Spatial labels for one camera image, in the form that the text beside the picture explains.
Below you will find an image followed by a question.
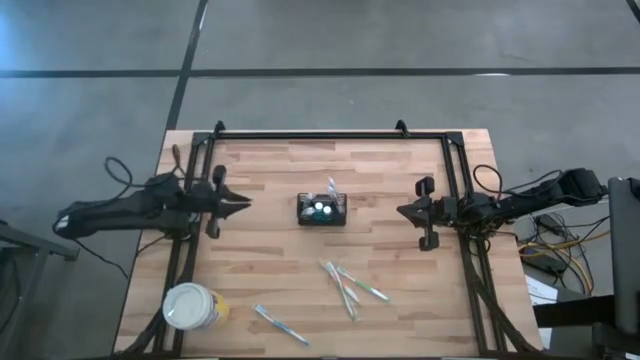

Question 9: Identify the white paper sheet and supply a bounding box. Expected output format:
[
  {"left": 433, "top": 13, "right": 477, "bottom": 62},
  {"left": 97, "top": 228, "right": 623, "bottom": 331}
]
[{"left": 524, "top": 273, "right": 560, "bottom": 307}]

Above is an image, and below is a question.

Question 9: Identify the black power brick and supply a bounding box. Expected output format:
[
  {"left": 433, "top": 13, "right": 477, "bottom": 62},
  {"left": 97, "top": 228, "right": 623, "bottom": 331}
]
[{"left": 529, "top": 252, "right": 569, "bottom": 277}]

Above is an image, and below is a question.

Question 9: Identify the right arm long cable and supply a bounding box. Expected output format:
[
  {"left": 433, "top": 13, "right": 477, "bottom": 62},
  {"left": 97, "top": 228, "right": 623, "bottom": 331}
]
[{"left": 499, "top": 168, "right": 565, "bottom": 197}]

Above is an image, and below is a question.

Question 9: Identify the black furniture beam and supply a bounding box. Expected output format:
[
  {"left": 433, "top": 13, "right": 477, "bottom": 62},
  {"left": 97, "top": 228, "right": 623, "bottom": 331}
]
[{"left": 532, "top": 293, "right": 617, "bottom": 330}]

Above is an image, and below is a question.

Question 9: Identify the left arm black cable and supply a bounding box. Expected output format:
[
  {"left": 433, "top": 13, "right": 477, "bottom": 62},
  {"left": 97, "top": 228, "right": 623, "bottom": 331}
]
[{"left": 102, "top": 142, "right": 184, "bottom": 194}]

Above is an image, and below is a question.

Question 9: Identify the black wire basket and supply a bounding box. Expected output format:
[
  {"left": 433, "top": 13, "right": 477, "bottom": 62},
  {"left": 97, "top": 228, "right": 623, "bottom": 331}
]
[{"left": 295, "top": 191, "right": 348, "bottom": 228}]

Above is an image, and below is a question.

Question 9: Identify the right arm looped cable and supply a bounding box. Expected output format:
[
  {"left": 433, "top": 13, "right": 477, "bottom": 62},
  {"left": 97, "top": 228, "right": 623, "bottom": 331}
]
[{"left": 472, "top": 163, "right": 505, "bottom": 202}]

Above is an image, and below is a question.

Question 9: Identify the green and white toothbrush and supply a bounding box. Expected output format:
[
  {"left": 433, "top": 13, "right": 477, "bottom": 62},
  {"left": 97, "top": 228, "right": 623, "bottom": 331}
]
[
  {"left": 336, "top": 265, "right": 392, "bottom": 304},
  {"left": 324, "top": 259, "right": 359, "bottom": 322}
]

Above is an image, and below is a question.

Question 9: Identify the yellow floor cable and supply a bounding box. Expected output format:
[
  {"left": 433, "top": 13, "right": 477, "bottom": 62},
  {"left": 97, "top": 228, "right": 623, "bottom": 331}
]
[{"left": 517, "top": 229, "right": 614, "bottom": 297}]

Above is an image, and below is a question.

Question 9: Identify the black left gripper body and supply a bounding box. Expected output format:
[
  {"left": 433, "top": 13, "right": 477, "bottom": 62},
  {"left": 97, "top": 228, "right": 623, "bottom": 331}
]
[{"left": 187, "top": 165, "right": 227, "bottom": 240}]

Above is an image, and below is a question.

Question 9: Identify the black metal stand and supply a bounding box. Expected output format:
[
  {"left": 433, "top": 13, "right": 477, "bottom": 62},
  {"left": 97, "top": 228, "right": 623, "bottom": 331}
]
[{"left": 0, "top": 218, "right": 81, "bottom": 360}]

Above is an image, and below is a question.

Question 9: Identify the yellow disinfecting wipes canister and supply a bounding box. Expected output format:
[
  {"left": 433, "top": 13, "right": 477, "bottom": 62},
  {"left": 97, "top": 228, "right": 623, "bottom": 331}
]
[{"left": 162, "top": 281, "right": 232, "bottom": 332}]

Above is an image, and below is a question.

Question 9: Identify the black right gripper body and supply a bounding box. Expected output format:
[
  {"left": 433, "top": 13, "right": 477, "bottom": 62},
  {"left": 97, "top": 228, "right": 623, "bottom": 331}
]
[{"left": 415, "top": 175, "right": 459, "bottom": 252}]

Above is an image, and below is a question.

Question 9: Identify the black floor cable bundle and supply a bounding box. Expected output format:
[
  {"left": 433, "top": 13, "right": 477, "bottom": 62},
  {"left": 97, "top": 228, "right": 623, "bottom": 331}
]
[{"left": 519, "top": 209, "right": 614, "bottom": 261}]

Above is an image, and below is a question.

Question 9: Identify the black upright panel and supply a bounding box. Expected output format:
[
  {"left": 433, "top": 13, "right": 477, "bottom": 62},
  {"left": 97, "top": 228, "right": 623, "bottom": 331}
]
[{"left": 607, "top": 175, "right": 640, "bottom": 337}]

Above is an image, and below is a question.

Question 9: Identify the black metal rig frame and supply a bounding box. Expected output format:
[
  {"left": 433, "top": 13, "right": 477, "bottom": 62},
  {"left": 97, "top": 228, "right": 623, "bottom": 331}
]
[{"left": 113, "top": 119, "right": 544, "bottom": 360}]

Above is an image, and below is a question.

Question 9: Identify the orange and white toothbrush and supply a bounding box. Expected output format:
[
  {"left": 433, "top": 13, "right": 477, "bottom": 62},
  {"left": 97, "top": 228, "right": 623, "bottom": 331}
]
[{"left": 318, "top": 257, "right": 361, "bottom": 306}]

